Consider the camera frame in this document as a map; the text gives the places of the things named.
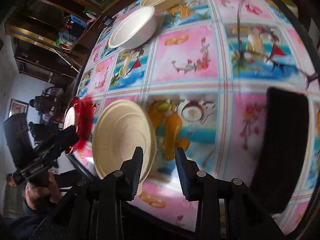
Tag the person's left forearm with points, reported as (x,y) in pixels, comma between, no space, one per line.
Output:
(15,222)

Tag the blue water jug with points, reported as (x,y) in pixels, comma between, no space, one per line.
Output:
(66,36)

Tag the large white bowl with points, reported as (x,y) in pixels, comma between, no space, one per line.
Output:
(130,27)

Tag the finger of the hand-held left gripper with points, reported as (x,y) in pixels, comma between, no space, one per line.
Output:
(67,135)

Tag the framed wall poster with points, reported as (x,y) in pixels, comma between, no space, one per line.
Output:
(17,106)

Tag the wooden chair with clothes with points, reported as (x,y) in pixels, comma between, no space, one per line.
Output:
(37,107)
(52,93)

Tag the small black device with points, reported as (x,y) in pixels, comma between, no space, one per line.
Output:
(107,21)

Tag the red glass plate gold rim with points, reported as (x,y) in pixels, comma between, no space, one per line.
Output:
(85,120)

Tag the person's left hand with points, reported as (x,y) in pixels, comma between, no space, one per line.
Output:
(37,195)

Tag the dark wooden shelf unit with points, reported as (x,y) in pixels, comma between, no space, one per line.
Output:
(50,57)

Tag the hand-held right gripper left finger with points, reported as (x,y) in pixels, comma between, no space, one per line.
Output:
(137,172)

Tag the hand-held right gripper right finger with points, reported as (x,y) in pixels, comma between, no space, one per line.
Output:
(182,177)

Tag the black smartphone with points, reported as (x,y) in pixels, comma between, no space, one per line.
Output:
(282,142)

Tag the purple frame eyeglasses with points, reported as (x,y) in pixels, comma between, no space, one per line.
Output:
(310,78)

